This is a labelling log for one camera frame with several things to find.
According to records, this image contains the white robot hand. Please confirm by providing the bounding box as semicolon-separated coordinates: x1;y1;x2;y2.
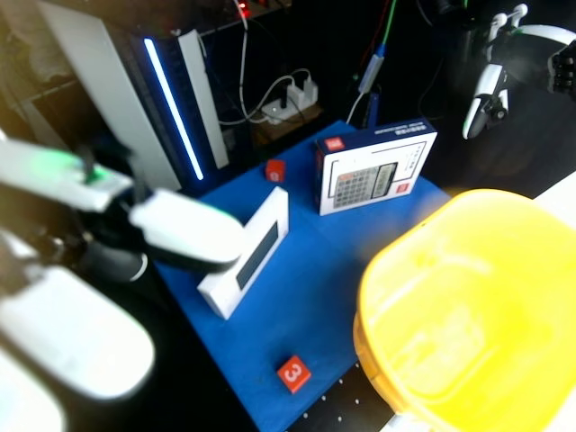
0;138;248;284
462;23;576;140

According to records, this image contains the white rectangular box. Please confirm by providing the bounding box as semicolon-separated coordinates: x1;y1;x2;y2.
196;186;290;320

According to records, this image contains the calculator box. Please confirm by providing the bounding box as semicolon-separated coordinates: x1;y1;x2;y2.
314;119;438;217

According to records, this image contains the white power strip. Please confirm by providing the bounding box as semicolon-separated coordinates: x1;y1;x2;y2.
262;76;320;123

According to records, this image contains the yellow plastic basket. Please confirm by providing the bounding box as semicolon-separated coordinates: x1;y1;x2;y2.
352;188;576;432

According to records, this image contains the plain red cube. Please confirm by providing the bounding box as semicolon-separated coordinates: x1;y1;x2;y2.
264;159;287;184

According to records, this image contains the blue cloth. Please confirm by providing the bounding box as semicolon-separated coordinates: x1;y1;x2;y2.
152;119;453;432

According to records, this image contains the computer tower with blue light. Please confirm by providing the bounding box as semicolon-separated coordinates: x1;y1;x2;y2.
35;0;230;195

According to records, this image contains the red cube with number three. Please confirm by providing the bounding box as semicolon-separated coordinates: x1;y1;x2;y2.
276;354;312;395

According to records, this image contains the green cable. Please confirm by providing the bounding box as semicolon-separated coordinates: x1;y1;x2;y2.
376;0;400;49

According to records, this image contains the white blue cable adapter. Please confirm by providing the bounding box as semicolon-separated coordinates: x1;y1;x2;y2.
358;43;387;94

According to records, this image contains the white cable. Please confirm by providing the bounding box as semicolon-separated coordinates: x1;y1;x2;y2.
219;0;253;126

